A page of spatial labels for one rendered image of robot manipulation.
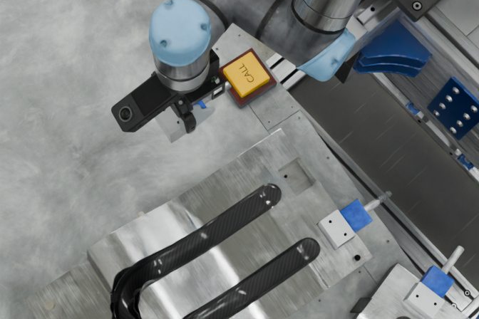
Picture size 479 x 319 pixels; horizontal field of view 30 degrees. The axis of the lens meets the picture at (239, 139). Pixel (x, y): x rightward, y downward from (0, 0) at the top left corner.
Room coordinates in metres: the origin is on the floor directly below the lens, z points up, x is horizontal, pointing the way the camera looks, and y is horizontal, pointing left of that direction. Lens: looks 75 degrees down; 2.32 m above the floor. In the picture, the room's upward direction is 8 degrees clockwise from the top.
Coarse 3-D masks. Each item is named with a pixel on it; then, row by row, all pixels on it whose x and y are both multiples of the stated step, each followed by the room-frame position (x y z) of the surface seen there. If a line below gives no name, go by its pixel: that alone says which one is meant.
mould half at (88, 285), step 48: (288, 144) 0.39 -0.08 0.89; (192, 192) 0.29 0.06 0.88; (240, 192) 0.30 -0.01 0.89; (288, 192) 0.31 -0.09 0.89; (144, 240) 0.20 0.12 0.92; (240, 240) 0.23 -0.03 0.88; (288, 240) 0.24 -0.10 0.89; (48, 288) 0.11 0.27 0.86; (96, 288) 0.12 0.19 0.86; (192, 288) 0.13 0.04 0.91; (288, 288) 0.16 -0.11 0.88
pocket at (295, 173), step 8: (296, 160) 0.37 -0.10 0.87; (280, 168) 0.35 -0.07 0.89; (288, 168) 0.36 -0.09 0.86; (296, 168) 0.36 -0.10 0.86; (304, 168) 0.36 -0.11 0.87; (288, 176) 0.35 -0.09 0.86; (296, 176) 0.35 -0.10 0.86; (304, 176) 0.35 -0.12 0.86; (312, 176) 0.35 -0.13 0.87; (288, 184) 0.33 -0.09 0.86; (296, 184) 0.33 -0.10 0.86; (304, 184) 0.34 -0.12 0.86; (312, 184) 0.34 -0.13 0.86; (296, 192) 0.32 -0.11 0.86
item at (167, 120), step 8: (208, 96) 0.44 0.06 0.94; (200, 104) 0.42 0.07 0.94; (168, 112) 0.40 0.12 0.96; (160, 120) 0.38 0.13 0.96; (168, 120) 0.39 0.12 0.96; (176, 120) 0.39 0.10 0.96; (168, 128) 0.37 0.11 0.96; (176, 128) 0.37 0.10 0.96; (168, 136) 0.37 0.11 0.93; (176, 136) 0.37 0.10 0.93
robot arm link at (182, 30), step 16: (176, 0) 0.44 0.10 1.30; (192, 0) 0.45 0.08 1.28; (160, 16) 0.42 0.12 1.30; (176, 16) 0.42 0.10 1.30; (192, 16) 0.42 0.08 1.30; (208, 16) 0.44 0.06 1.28; (160, 32) 0.40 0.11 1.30; (176, 32) 0.40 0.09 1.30; (192, 32) 0.40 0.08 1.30; (208, 32) 0.41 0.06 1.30; (160, 48) 0.38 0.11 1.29; (176, 48) 0.38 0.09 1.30; (192, 48) 0.38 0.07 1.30; (208, 48) 0.40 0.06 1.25; (160, 64) 0.38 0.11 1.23; (176, 64) 0.37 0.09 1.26; (192, 64) 0.38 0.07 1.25; (176, 80) 0.37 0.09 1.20
